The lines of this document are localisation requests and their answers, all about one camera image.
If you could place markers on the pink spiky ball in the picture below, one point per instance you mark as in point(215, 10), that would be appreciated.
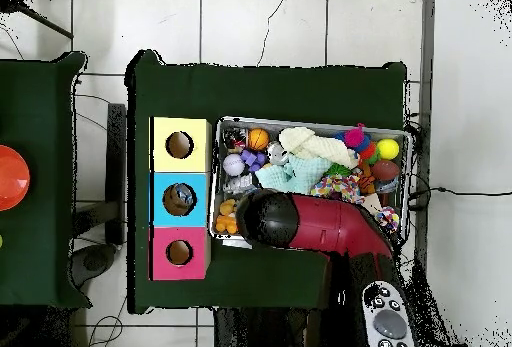
point(354, 136)

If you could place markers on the cream yellow cloth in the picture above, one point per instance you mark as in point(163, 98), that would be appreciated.
point(320, 147)

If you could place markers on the orange disc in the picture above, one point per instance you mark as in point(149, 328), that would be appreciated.
point(12, 177)

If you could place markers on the small orange basketball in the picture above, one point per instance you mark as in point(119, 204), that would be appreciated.
point(258, 139)

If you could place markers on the silver can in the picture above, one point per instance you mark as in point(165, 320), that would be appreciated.
point(278, 153)

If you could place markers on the polka dot cloth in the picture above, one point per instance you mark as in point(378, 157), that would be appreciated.
point(340, 187)

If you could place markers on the clear plastic packet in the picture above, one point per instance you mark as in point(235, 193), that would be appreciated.
point(184, 196)

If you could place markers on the orange rubber toy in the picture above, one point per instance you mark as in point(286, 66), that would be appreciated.
point(227, 219)

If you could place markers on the wooden box with three holes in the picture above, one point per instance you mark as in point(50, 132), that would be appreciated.
point(160, 169)

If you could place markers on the green side table cloth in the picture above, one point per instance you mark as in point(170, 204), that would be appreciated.
point(48, 107)

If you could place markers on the brown toy football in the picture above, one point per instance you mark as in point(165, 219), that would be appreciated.
point(385, 171)

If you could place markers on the mint green cloth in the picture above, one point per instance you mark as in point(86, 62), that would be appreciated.
point(298, 173)

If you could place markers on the white ball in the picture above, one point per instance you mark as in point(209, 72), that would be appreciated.
point(234, 164)

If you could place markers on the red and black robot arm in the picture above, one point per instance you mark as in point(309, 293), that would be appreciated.
point(328, 227)

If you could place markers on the clear mesh bin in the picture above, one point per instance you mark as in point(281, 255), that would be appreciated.
point(218, 187)

